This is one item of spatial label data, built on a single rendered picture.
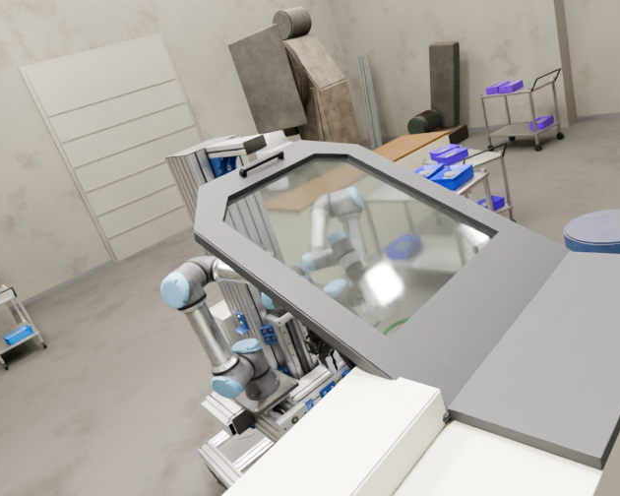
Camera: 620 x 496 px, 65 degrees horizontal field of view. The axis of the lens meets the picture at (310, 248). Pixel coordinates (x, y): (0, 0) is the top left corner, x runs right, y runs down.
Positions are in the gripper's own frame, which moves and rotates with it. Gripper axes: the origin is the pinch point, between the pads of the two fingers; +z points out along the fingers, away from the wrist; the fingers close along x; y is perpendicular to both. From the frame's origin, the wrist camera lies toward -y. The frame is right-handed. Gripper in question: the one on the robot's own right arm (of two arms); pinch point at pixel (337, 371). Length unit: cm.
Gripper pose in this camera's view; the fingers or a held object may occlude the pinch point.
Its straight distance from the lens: 170.9
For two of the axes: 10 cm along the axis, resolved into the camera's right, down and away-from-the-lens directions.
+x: -6.7, 4.5, -5.9
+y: -6.8, -0.5, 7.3
